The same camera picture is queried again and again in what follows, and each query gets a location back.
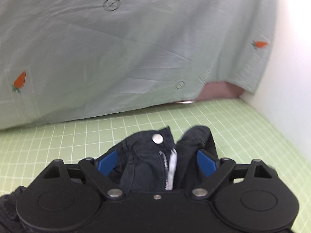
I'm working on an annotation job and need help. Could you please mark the black trousers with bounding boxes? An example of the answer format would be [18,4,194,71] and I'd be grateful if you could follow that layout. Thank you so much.
[1,126,219,232]

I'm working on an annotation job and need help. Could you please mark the green grid cutting mat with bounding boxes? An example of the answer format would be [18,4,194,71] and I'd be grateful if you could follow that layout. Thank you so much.
[1,99,310,232]

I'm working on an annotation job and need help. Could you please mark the white foam board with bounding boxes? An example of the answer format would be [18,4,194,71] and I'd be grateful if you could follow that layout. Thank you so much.
[242,0,310,150]

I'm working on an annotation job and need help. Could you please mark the grey carrot print cloth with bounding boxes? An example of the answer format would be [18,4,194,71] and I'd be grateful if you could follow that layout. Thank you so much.
[1,0,277,129]

